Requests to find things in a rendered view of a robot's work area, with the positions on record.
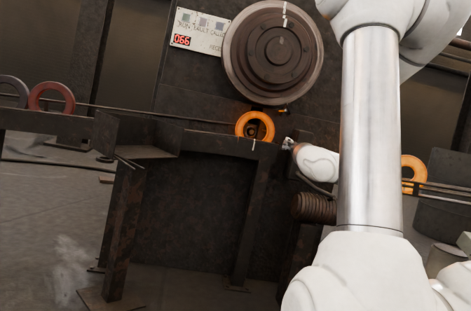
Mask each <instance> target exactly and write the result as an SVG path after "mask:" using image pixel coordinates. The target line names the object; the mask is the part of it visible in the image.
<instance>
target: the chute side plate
mask: <svg viewBox="0 0 471 311"><path fill-rule="evenodd" d="M93 121H94V120H88V119H82V118H71V117H65V116H54V115H48V114H42V113H31V112H25V111H14V110H8V109H0V123H1V124H0V129H1V130H13V131H19V132H31V133H37V134H49V135H55V136H62V137H73V138H80V139H90V137H91V132H92V128H93ZM253 144H254V141H250V140H246V139H240V138H235V137H224V136H218V135H212V134H201V133H195V132H184V136H183V140H182V145H181V149H180V150H183V151H195V152H201V153H213V154H219V155H226V156H237V157H241V158H247V159H251V160H258V161H259V159H260V155H265V156H271V157H273V158H272V162H271V163H272V164H274V163H275V157H276V154H277V151H278V146H274V145H270V144H264V143H260V142H257V141H255V145H254V150H252V148H253Z"/></svg>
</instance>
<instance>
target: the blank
mask: <svg viewBox="0 0 471 311"><path fill-rule="evenodd" d="M401 159H402V167H403V166H409V167H411V168H412V169H413V170H414V172H415V175H414V177H413V179H412V180H411V181H419V182H424V183H425V182H426V180H427V177H428V173H427V170H426V167H425V165H424V164H423V162H422V161H421V160H419V159H418V158H416V157H414V156H412V155H401ZM402 184H406V185H411V186H413V185H414V184H410V183H406V182H402ZM402 192H405V193H410V192H413V189H412V188H406V187H402Z"/></svg>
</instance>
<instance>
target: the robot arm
mask: <svg viewBox="0 0 471 311"><path fill-rule="evenodd" d="M315 5H316V8H317V9H318V10H319V12H320V14H321V15H322V16H323V17H324V18H325V19H327V20H330V21H329V22H330V25H331V26H332V29H333V31H334V34H335V36H336V40H337V42H338V43H339V45H340V46H341V47H342V49H343V64H342V83H341V126H340V144H339V154H338V153H335V152H332V151H329V150H327V149H325V148H320V147H317V146H313V145H312V144H309V143H305V142H299V143H296V142H295V141H293V140H292V139H290V138H289V137H286V138H285V140H284V142H283V144H282V150H287V149H288V151H289V152H291V154H292V157H293V160H294V162H295V163H296V164H297V165H298V167H299V169H300V170H301V171H302V173H303V174H304V175H305V176H307V177H308V178H309V179H311V180H313V181H316V182H328V183H332V184H336V185H338V197H337V215H336V231H335V232H331V233H330V234H328V236H326V238H325V239H323V241H321V243H320V244H319V245H318V252H317V253H316V256H315V259H314V261H313V264H312V266H308V267H305V268H303V269H302V270H301V271H300V272H298V273H297V274H296V275H295V277H294V278H293V279H292V281H291V282H290V283H289V286H288V288H287V290H286V292H285V295H284V297H283V300H282V306H281V311H471V261H465V262H457V263H454V264H451V265H449V266H447V267H445V268H443V269H442V270H440V271H439V273H438V275H437V277H436V279H428V277H427V275H426V273H425V269H424V267H423V263H422V258H421V256H420V255H419V253H418V252H417V251H416V250H415V249H414V247H413V246H412V245H411V244H410V243H409V241H408V240H406V239H403V214H402V159H401V131H400V85H401V84H402V83H403V82H405V81H406V80H407V79H408V78H410V77H411V76H412V75H414V74H415V73H416V72H417V71H419V70H420V69H422V68H423V67H424V66H425V65H426V64H427V63H428V62H430V61H431V60H432V59H433V58H434V57H436V56H437V55H438V54H439V53H441V52H442V51H443V49H445V48H446V46H447V45H448V44H449V43H450V42H451V41H452V40H453V38H454V37H455V36H456V35H457V33H458V32H459V31H460V30H461V29H462V27H463V26H464V24H465V23H466V22H467V20H468V18H469V16H470V15H471V0H315Z"/></svg>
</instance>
